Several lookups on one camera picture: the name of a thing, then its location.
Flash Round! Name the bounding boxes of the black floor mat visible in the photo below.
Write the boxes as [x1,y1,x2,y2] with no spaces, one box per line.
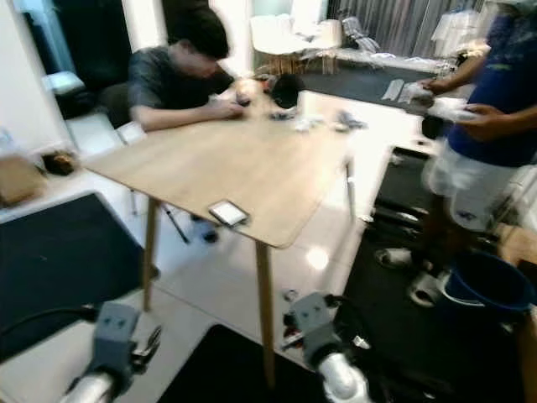
[158,324,330,403]
[338,146,537,403]
[0,192,145,363]

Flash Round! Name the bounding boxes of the small white roll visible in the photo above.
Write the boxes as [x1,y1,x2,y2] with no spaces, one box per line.
[375,247,413,269]

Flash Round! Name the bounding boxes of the white smartphone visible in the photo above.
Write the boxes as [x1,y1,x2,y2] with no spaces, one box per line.
[207,198,251,228]

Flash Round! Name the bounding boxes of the large white roll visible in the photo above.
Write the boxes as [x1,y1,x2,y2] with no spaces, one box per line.
[406,270,451,308]

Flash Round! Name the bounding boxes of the light wooden table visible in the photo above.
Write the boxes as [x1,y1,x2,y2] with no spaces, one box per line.
[83,84,404,388]

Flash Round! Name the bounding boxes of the blue bucket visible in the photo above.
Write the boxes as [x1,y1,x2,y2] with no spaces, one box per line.
[443,249,535,317]

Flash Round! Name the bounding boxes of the small black bag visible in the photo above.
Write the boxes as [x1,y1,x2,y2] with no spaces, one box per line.
[41,149,77,176]

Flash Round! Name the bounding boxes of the black round device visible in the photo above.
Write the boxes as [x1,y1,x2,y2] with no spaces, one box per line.
[267,73,307,111]

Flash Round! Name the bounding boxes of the dark grey rug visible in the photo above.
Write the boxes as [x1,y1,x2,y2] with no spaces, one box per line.
[301,65,455,109]

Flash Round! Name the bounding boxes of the seated person in grey shirt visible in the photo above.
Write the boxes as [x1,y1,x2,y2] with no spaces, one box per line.
[128,4,250,134]

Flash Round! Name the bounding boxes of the white cloth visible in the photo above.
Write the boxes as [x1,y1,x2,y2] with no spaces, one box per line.
[427,94,480,123]

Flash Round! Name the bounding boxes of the white chair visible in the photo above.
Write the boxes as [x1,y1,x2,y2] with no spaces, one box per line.
[250,14,346,74]

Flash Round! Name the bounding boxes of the standing person in blue shirt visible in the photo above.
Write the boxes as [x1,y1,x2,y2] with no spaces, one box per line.
[418,0,537,278]

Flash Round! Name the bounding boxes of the grey curtain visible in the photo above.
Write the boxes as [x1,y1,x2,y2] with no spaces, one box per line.
[326,0,497,59]

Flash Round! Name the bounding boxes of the light grey left wrist camera mount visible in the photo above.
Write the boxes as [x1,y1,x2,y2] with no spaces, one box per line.
[95,300,143,372]

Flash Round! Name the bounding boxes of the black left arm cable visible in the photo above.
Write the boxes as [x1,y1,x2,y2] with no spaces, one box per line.
[0,303,99,350]

